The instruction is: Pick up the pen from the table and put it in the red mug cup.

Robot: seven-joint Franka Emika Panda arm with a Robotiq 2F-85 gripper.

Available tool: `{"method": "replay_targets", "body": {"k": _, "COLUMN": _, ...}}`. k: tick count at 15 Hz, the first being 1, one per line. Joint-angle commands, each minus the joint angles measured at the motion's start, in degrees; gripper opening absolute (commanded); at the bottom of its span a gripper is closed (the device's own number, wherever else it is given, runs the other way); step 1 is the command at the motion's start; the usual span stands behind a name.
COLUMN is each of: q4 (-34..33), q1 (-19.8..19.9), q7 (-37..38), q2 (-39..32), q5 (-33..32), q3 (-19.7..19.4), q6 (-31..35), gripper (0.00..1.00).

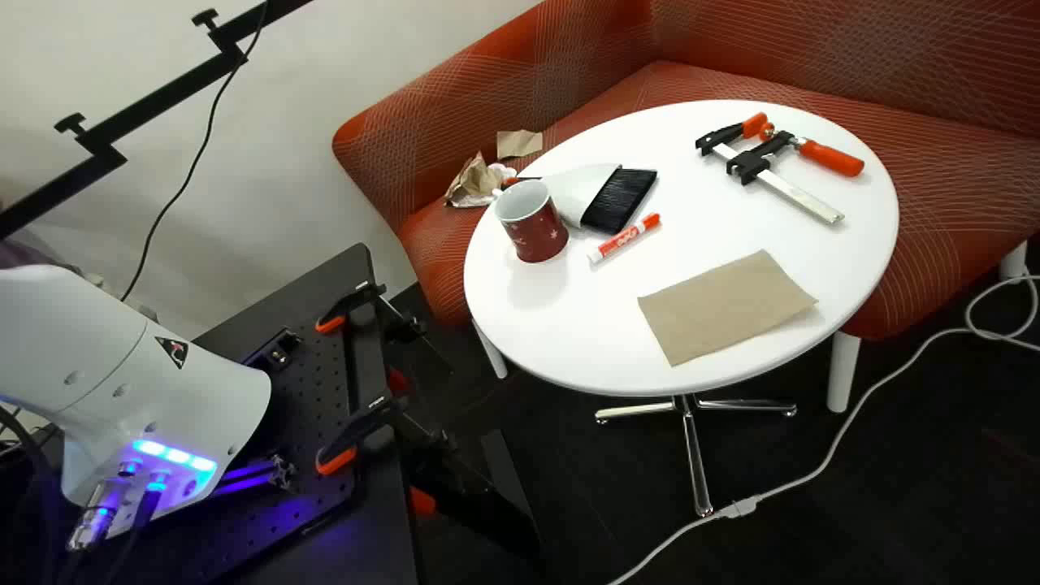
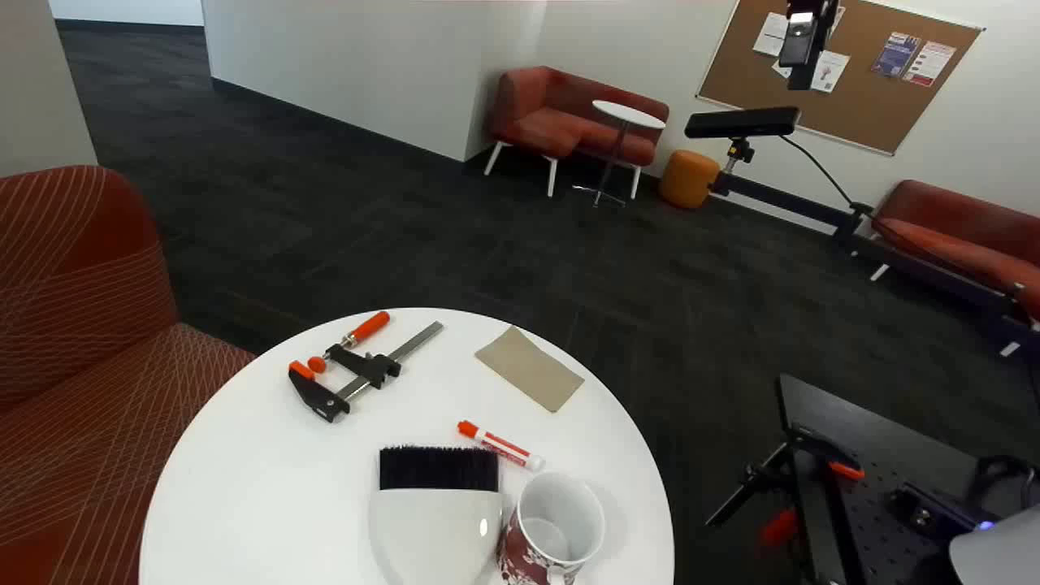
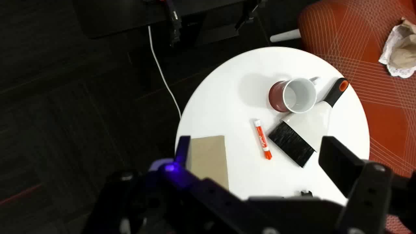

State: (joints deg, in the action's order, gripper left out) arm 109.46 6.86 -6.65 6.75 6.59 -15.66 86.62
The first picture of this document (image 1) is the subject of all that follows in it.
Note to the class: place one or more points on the red Expo marker pen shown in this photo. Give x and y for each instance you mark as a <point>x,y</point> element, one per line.
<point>622,237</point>

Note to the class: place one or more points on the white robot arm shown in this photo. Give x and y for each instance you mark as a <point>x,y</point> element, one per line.
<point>151,422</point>

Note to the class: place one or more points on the black perforated robot base table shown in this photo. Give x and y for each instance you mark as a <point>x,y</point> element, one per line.
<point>287,426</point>

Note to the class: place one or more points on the red white-dotted mug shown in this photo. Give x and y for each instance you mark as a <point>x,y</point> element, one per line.
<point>529,223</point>

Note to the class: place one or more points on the round white table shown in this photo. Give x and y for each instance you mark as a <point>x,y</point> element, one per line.
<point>579,325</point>

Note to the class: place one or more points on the crumpled paper wrapper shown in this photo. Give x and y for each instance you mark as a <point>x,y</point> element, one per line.
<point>477,184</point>

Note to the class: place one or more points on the small brown paper scrap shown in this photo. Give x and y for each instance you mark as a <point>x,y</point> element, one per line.
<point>510,143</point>

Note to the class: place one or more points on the orange clamp on base upper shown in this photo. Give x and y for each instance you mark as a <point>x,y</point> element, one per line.
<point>370,297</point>

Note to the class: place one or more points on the orange clamp on base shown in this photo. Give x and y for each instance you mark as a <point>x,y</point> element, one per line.
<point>428,451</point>
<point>370,297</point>

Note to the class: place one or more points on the brown paper sheet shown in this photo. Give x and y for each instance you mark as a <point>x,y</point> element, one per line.
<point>722,308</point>

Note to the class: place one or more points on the orange clamp on base lower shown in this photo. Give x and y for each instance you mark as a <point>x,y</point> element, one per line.
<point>428,451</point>

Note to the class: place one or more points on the red-orange sofa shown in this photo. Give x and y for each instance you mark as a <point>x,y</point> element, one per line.
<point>945,92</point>

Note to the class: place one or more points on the orange-handled bar clamp near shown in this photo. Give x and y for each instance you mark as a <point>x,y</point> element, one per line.
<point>780,167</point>

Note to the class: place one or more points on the orange-handled bar clamp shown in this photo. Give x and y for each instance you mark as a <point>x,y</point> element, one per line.
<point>780,167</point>
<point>758,126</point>

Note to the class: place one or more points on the orange-handled bar clamp far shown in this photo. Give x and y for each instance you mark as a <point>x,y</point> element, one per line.
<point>758,126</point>

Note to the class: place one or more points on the black camera mount rail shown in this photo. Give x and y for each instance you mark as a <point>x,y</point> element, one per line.
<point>102,138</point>

